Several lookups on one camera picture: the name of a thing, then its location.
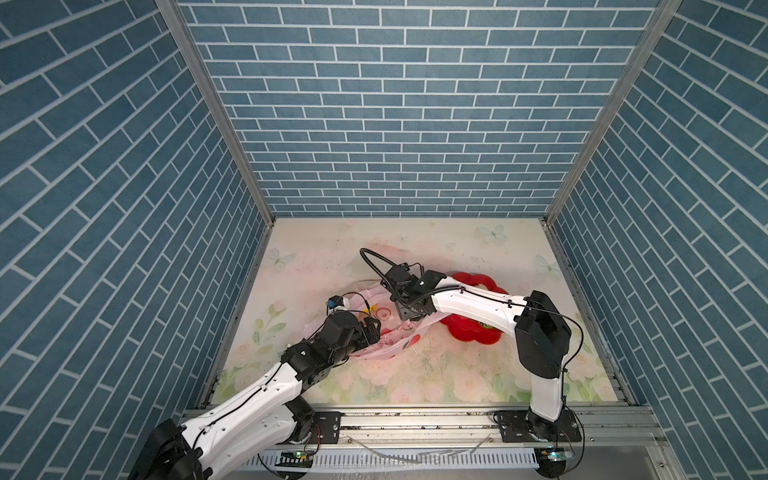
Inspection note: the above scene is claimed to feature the pink plastic bag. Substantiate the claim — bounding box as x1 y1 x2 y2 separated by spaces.
302 284 445 361

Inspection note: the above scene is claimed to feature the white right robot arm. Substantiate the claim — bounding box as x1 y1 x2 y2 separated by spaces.
382 265 572 423

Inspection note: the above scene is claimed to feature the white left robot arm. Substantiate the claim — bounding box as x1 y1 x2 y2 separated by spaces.
129 310 381 479

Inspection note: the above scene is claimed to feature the red flower-shaped plate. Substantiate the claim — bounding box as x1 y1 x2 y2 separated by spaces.
441 272 508 345

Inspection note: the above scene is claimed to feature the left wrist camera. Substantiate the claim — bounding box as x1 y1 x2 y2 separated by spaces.
326 295 350 316

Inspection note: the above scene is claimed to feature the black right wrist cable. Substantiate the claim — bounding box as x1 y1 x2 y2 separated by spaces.
358 247 400 286

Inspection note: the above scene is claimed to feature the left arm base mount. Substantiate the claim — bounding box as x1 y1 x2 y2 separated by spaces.
299 411 342 446

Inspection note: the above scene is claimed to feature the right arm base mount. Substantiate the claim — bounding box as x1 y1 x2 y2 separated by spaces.
491 408 583 443

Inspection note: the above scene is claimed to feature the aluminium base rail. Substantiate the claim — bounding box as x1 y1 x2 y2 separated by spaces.
221 404 683 479

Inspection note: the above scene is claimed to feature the aluminium corner post right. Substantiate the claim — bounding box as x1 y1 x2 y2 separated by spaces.
542 0 681 230

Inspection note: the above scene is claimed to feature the aluminium corner post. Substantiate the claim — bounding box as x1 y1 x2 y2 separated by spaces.
542 0 681 230
156 0 275 228

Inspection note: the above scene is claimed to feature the aluminium corner post left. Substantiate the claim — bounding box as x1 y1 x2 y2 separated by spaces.
156 0 275 228

